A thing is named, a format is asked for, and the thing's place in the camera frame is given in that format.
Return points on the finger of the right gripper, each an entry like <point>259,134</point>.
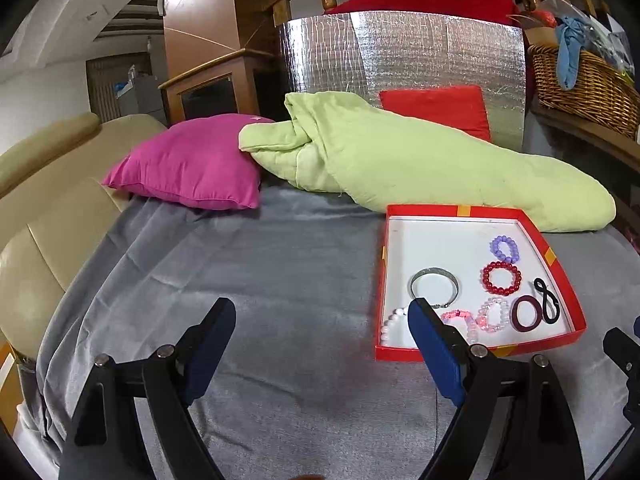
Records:
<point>623,351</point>

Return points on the red cushion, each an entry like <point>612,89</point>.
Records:
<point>459,107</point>

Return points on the beige leather sofa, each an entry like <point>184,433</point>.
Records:
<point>55,211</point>

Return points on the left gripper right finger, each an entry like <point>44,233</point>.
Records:
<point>459,369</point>

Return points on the silver metal bangle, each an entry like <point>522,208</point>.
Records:
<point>437,286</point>

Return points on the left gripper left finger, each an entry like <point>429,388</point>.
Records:
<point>181,373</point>

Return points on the wicker basket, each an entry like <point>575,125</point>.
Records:
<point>601,93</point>

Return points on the wooden cabinet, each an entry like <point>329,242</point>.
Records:
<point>222,57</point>

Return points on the red shallow gift box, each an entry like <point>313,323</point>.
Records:
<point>515,296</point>

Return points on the grey bed cover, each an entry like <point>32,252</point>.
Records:
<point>299,389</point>

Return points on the silver insulation foil panel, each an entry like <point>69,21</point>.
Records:
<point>373,51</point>

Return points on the wooden shelf table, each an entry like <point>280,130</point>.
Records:
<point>606,155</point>

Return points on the blue cloth in basket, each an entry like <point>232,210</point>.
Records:
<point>572,35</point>

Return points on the light green folded blanket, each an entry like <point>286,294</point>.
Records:
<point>336,142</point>

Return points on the magenta pillow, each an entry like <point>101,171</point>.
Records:
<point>196,163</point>

